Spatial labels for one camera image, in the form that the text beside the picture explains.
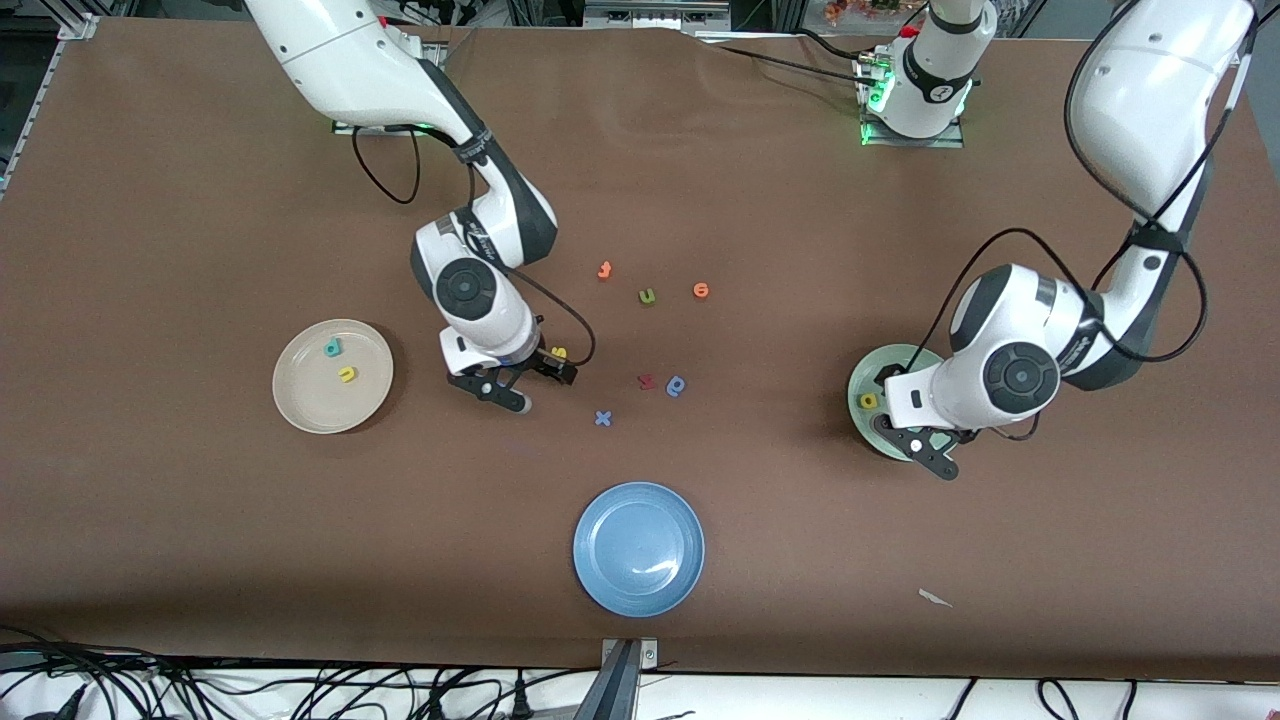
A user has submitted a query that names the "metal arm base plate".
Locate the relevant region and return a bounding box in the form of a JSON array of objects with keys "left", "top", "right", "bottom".
[
  {"left": 333, "top": 42, "right": 442, "bottom": 137},
  {"left": 858, "top": 50, "right": 966, "bottom": 149}
]

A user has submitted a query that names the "black cable on table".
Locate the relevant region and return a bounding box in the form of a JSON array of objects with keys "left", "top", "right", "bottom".
[
  {"left": 795, "top": 28, "right": 866, "bottom": 63},
  {"left": 700, "top": 42, "right": 873, "bottom": 83}
]

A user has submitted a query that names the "aluminium frame profile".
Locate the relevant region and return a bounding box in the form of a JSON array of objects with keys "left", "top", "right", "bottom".
[{"left": 55, "top": 0, "right": 101, "bottom": 41}]

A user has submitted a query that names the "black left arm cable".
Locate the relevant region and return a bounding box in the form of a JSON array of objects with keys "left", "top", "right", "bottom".
[{"left": 925, "top": 0, "right": 1261, "bottom": 443}]

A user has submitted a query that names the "grey power strip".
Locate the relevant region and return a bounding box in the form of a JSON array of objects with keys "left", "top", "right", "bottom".
[{"left": 583, "top": 0, "right": 731, "bottom": 29}]

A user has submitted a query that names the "beige brown plate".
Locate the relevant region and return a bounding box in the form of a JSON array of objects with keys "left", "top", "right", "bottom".
[{"left": 272, "top": 319, "right": 395, "bottom": 435}]

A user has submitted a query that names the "light green plate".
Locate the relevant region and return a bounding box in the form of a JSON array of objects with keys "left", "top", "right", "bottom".
[{"left": 847, "top": 344, "right": 947, "bottom": 463}]

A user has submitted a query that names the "orange leaf decoration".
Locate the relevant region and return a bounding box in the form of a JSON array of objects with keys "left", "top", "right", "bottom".
[{"left": 822, "top": 0, "right": 901, "bottom": 26}]

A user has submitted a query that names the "blue plate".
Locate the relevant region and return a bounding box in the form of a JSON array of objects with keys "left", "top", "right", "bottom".
[{"left": 573, "top": 482, "right": 706, "bottom": 618}]

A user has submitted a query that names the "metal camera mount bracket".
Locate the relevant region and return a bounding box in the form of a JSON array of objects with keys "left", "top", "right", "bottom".
[{"left": 575, "top": 637, "right": 659, "bottom": 720}]

